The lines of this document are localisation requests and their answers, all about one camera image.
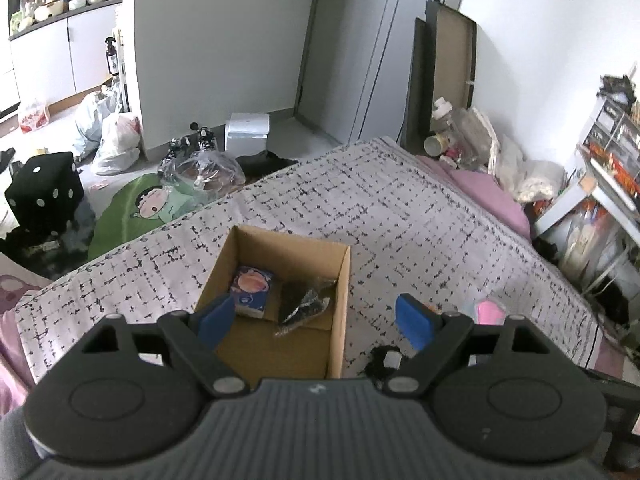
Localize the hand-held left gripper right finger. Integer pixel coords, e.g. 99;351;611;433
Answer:
386;294;543;395

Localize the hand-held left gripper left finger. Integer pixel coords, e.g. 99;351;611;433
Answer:
80;295;251;398

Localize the brown cardboard box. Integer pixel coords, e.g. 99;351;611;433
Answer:
192;225;351;381

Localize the white plush toy pink ear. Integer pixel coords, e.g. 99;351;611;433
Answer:
462;297;507;326

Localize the small black soft item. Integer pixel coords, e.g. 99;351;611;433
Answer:
367;345;403;378

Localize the black plastic packet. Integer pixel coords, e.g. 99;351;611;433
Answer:
274;280;336;337

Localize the white black patterned blanket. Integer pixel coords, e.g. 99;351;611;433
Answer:
15;137;601;386

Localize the green leaf cartoon rug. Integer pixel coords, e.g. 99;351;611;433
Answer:
89;172;223;261

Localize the clear plastic bag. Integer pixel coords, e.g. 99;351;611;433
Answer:
160;150;246;196

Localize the black cloth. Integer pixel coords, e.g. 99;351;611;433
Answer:
235;150;301;181

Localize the dark grey fluffy rug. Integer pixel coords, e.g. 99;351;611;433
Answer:
0;200;96;281

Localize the small black gadget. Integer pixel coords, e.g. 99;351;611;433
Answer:
167;135;193;161
190;122;216;151

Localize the yellow can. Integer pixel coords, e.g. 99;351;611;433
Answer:
424;132;451;157

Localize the white box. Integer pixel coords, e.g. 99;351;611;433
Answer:
225;112;271;153

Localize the white crumpled bag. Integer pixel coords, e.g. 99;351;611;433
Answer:
500;135;566;203

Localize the clear plastic bottle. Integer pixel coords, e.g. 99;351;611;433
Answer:
431;97;483;161

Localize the black dice stool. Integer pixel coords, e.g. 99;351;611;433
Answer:
5;152;85;233

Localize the grey plastic bag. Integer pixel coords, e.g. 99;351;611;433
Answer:
74;87;123;158

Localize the cluttered white shelf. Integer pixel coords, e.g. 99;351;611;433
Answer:
532;62;640;326

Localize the dark framed folding board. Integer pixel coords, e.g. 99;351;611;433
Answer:
400;0;478;156

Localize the red white plastic bag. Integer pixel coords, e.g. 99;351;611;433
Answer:
17;97;51;133

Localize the grey door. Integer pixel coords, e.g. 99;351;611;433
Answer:
295;0;466;146

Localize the dark spray bottle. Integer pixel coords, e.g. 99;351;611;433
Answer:
104;36;120;77

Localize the white kitchen cabinet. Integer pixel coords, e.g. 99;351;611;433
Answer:
7;0;126;106

